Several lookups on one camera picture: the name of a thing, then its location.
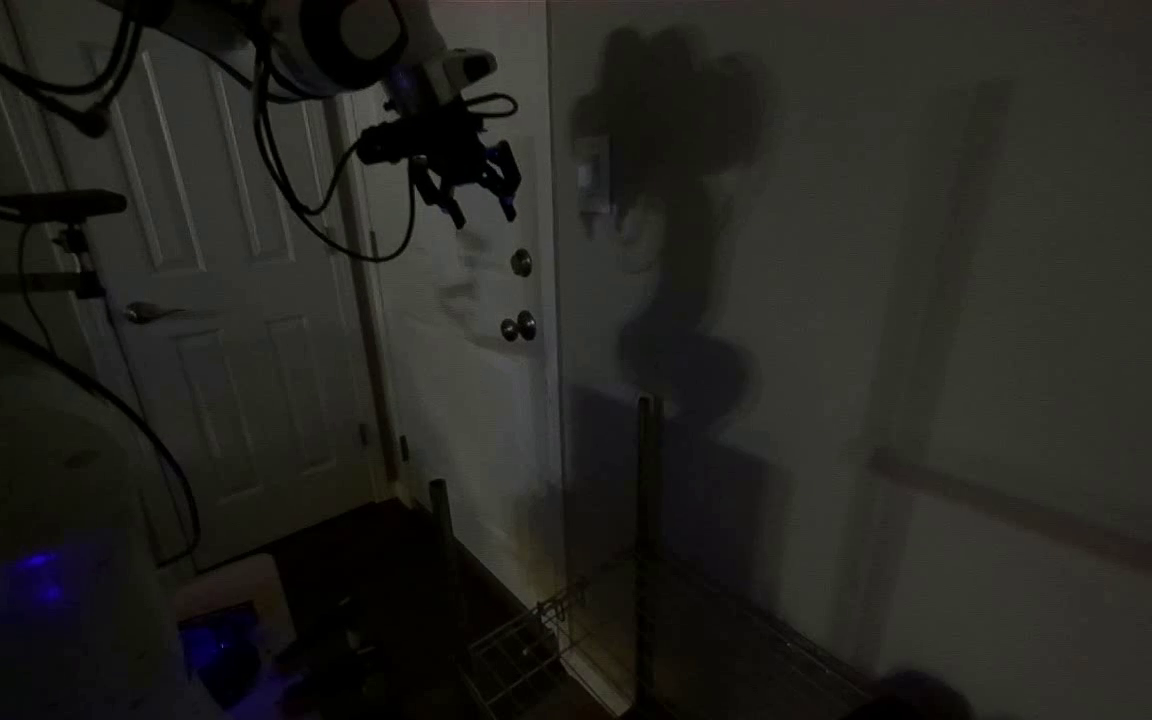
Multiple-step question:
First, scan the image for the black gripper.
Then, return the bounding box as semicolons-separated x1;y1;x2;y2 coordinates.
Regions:
396;91;529;230

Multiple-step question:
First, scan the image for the white bulky cover with blue light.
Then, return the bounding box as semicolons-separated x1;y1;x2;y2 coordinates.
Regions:
0;324;207;720

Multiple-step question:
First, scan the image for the white panelled door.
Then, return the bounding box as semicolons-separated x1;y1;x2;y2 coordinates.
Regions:
0;0;401;572

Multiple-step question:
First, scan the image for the blue lit device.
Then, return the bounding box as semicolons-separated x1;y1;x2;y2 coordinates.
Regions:
172;599;296;716

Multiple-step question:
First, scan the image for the dark round object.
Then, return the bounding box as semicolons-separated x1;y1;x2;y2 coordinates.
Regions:
842;663;988;720

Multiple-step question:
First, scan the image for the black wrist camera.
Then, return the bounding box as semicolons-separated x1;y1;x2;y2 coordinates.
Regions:
355;117;422;168

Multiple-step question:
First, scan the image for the black looping arm cable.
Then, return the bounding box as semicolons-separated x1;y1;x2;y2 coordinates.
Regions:
248;71;422;268

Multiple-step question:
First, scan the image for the metal door lever handle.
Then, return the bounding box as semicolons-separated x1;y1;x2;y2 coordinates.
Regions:
115;296;211;327

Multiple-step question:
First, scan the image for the dark wire shelf rack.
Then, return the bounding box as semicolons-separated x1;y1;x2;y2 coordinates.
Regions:
421;387;881;720

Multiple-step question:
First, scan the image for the thin black hanging cable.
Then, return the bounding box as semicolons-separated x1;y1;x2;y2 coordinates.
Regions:
0;296;211;572

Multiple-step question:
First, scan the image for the black cable bundle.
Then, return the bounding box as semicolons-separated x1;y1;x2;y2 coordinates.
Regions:
0;0;151;144

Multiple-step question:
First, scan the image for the wooden wall rail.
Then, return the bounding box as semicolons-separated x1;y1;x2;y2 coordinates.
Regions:
864;444;1152;599

